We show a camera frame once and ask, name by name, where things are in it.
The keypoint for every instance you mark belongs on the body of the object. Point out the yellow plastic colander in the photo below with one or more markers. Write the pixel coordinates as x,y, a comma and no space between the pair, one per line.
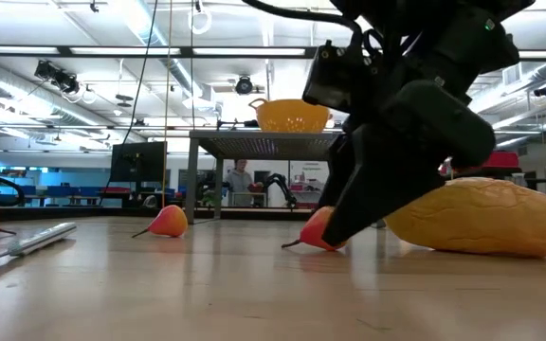
292,118

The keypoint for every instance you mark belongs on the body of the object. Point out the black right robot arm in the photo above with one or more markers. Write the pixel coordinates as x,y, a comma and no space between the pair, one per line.
491,47

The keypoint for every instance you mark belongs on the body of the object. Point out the black monitor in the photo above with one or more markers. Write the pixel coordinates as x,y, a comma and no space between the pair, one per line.
138,161

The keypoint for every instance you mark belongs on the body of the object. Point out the long LED light bar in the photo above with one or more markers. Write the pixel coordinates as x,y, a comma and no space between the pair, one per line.
254,51

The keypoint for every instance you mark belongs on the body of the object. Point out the person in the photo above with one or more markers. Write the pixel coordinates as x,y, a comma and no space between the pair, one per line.
240,184

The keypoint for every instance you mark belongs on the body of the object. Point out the black camera rig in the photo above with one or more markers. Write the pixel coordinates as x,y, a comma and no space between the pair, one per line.
57,76

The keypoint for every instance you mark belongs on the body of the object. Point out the small black robot arm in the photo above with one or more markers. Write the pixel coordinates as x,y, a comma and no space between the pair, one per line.
282,182

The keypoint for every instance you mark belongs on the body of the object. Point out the yellow oblong mango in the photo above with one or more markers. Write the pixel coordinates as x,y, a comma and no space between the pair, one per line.
481,218

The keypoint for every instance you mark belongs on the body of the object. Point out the grey perforated metal shelf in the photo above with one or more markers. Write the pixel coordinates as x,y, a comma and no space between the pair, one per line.
254,142

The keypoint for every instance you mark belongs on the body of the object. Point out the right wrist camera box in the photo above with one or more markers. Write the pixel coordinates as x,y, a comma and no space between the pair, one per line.
334,76

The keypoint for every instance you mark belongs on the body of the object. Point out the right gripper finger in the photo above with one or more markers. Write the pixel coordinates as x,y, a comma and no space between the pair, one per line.
339,170
396,166

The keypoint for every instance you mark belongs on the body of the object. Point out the red storage bin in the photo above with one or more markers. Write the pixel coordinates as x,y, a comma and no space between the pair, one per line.
500,159

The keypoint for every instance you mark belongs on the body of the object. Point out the silver table knife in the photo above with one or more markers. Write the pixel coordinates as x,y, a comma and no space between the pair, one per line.
41,237

